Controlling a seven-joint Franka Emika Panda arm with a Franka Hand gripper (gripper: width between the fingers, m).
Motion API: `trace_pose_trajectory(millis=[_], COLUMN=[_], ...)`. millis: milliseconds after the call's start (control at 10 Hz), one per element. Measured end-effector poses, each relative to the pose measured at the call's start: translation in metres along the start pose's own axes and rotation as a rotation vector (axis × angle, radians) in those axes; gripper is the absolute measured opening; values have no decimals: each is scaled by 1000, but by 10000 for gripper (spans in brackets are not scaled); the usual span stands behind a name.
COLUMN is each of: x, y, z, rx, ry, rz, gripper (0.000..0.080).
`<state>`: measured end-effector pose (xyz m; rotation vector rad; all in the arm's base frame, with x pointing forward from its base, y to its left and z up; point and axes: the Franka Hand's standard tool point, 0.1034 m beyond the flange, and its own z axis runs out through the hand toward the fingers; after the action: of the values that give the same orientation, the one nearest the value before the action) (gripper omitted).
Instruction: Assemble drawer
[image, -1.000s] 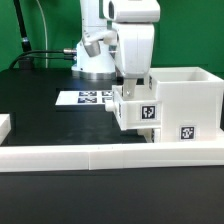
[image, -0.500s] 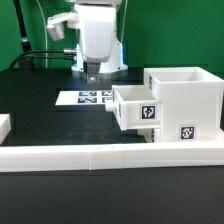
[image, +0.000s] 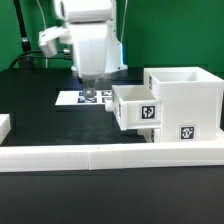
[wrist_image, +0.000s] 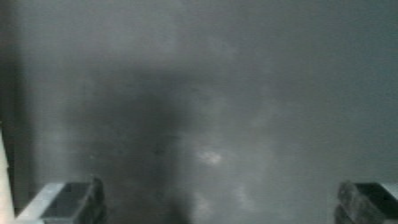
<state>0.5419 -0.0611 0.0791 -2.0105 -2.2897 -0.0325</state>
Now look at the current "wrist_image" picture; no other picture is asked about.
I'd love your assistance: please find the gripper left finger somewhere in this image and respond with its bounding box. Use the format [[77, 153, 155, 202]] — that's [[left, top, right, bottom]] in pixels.
[[17, 178, 107, 224]]

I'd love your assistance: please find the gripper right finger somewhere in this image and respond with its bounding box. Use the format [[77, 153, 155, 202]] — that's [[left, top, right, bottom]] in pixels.
[[335, 181, 398, 224]]

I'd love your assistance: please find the white drawer box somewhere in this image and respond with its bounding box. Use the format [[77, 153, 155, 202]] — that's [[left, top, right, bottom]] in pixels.
[[0, 131, 15, 224]]

